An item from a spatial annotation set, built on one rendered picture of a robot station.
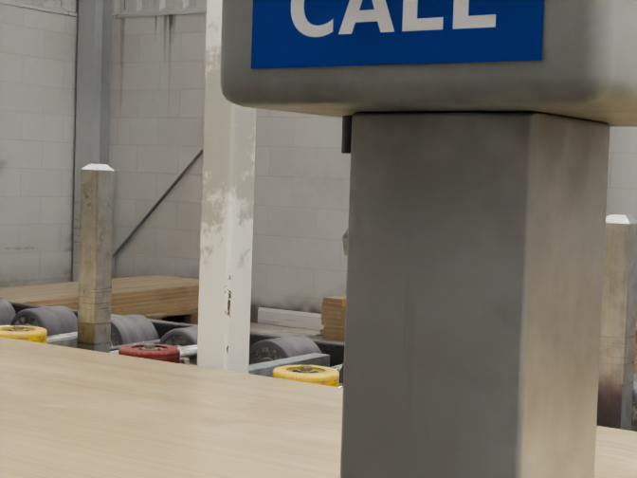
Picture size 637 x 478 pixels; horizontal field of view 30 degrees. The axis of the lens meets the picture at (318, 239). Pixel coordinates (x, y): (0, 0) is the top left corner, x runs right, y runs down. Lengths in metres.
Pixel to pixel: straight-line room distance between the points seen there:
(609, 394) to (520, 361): 1.17
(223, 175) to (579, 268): 1.25
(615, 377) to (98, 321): 0.79
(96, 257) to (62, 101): 8.35
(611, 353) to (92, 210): 0.80
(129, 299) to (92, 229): 6.41
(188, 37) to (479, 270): 9.48
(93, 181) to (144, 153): 8.12
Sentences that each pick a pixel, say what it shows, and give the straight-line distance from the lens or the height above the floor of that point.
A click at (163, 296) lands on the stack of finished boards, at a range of 8.46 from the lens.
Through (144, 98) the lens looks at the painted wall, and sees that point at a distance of 9.92.
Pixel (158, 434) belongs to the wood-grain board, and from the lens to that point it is 1.10.
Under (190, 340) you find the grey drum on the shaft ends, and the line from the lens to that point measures 2.16.
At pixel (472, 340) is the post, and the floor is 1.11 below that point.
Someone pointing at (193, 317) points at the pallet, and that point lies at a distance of 8.72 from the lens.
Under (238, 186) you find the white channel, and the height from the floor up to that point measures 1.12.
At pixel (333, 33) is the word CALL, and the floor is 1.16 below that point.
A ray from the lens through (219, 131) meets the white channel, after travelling 1.46.
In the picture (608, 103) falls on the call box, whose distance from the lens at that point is 0.18.
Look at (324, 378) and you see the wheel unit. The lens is 1.40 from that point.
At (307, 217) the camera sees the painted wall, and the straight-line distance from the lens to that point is 8.88.
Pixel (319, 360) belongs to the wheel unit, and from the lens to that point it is 1.89.
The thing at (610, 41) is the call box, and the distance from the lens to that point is 0.18.
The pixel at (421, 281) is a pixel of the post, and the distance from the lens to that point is 0.20.
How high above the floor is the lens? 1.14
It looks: 3 degrees down
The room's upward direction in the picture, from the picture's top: 2 degrees clockwise
